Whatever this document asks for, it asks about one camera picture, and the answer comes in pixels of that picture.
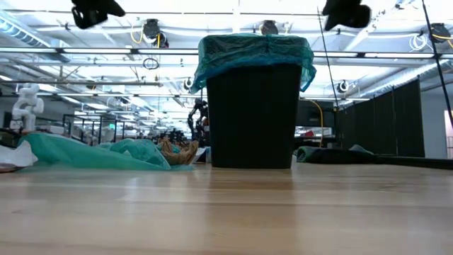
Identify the long ceiling light strip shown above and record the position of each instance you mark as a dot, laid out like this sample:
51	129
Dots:
106	51

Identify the black partition wall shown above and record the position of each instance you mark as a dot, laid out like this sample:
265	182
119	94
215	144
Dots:
389	124

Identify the black thin pole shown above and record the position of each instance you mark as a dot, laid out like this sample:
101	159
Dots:
439	58

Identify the black plastic trash bin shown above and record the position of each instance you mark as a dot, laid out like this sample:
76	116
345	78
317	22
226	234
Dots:
255	117

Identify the black background robot arm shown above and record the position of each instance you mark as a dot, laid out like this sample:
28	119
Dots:
198	120

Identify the white robot figure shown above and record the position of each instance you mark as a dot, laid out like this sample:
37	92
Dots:
26	106

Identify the brown paper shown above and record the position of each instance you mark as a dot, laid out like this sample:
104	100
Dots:
178	154

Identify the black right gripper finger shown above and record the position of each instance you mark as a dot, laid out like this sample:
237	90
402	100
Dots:
332	10
355	16

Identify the black computer monitor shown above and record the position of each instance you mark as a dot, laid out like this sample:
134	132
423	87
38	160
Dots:
315	113

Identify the black fabric glove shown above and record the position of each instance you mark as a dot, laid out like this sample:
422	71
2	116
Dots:
336	156

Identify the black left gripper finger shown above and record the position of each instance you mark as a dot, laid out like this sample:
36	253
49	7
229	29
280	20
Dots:
90	17
115	8

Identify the small white paper scrap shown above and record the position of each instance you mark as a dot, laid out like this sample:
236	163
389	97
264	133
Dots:
201	155

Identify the black metal table frame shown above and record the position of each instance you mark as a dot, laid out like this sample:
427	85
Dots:
417	162

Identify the white paper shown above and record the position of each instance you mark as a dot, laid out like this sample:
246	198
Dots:
294	161

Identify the teal plastic trash bag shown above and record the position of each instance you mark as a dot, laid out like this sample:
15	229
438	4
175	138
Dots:
88	154
247	53

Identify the grey ceiling pipe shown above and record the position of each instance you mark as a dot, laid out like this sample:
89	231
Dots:
88	84

